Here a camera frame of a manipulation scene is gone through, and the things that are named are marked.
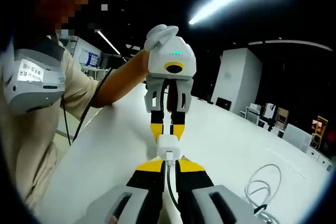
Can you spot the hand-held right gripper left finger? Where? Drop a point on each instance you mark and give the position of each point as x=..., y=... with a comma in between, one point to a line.
x=131, y=203

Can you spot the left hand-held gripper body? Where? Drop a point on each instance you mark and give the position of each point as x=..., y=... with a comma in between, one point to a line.
x=160, y=61

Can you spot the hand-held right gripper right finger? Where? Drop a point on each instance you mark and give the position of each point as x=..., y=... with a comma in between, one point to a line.
x=204, y=203

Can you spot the white charger adapter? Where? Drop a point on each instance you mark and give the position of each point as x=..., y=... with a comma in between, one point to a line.
x=168, y=144

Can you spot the person's left hand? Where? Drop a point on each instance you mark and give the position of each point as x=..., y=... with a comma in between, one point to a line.
x=157, y=33

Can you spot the black monitor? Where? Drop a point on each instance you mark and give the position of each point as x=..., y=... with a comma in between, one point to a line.
x=223, y=104

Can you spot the short ceiling light strip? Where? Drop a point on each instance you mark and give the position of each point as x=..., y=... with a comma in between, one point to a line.
x=109, y=41

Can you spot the large white pillar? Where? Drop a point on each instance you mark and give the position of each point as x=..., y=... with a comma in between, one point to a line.
x=236, y=77

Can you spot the white box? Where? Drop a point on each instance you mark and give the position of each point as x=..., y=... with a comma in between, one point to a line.
x=254, y=111

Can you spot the black stand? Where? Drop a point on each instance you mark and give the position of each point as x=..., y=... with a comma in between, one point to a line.
x=271, y=117

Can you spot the cardboard box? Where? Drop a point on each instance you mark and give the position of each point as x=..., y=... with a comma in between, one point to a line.
x=283, y=115

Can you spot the white panel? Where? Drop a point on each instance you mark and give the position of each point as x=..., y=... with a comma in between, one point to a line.
x=298, y=137

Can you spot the person in beige shirt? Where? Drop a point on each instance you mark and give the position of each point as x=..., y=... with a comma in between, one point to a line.
x=34, y=142

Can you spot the white low cabinets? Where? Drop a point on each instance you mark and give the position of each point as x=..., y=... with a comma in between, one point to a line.
x=319, y=155

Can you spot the grey white worn device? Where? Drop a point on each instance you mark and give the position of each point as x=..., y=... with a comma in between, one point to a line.
x=31, y=82

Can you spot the yellow chair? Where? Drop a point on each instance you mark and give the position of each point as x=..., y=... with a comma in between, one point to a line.
x=320, y=129

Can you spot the wall notice board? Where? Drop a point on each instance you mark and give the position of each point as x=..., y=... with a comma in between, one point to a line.
x=90, y=56

